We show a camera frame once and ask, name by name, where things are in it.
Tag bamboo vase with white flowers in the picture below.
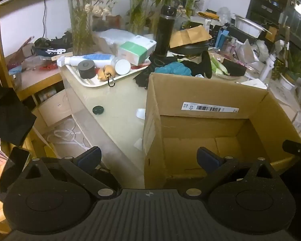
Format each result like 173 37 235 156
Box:
46 0 113 56

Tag black pad in dish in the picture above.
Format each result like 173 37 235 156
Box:
223 59 247 76

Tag black thermos bottle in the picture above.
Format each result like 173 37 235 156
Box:
154 5 177 57

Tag white takeaway container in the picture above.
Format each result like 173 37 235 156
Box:
234 15 264 38

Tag green white carton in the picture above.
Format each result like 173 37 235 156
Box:
118 35 157 66

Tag black cylinder jar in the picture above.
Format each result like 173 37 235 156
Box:
77 60 96 79

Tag flat white box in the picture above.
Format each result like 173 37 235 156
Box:
241 79 269 89

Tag white handheld gimbal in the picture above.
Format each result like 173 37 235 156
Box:
259 40 290 81

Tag wooden figurine with carabiner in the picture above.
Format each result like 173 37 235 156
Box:
98 65 116 87

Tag teal blue cloth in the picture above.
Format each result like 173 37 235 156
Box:
154 63 192 77

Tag potted plant in white pot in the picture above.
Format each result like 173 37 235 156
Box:
277 53 301 91

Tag black wall cable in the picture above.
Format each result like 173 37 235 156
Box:
41 0 48 39

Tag white round jar lid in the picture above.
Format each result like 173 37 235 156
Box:
115 59 131 75

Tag wooden drawer cabinet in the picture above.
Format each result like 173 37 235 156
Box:
31 88 73 128

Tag black zip case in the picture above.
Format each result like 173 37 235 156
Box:
169 40 211 56

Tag brown paper envelope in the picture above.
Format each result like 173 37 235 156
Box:
169 25 212 48

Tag clear plastic bag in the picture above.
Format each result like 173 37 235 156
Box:
217 6 232 23

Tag black white shoe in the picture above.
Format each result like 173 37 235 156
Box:
35 31 73 57

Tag yellow orange cloth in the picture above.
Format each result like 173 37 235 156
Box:
199 10 220 20

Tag green tissue packs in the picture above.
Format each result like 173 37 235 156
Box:
211 56 230 76

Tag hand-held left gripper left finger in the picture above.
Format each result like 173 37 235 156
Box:
22 146 117 199

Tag dark hanging cloth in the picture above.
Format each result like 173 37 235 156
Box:
0 53 38 146

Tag white crumpled paper bag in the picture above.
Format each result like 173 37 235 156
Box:
237 39 269 64

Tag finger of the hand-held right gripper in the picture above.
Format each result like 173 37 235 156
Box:
283 139 301 157

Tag black metal shelf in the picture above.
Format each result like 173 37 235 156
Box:
246 0 301 34

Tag black long sock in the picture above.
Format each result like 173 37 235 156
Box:
200 51 213 79

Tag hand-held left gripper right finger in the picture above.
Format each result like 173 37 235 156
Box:
182 147 283 198

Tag black felt cloth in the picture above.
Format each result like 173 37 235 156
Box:
133 55 181 89

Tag white plastic tray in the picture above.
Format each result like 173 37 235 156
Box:
64 55 151 88

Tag brown cardboard box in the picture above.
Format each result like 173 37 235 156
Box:
143 72 301 189

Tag black curved headband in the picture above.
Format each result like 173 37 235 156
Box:
189 61 204 77

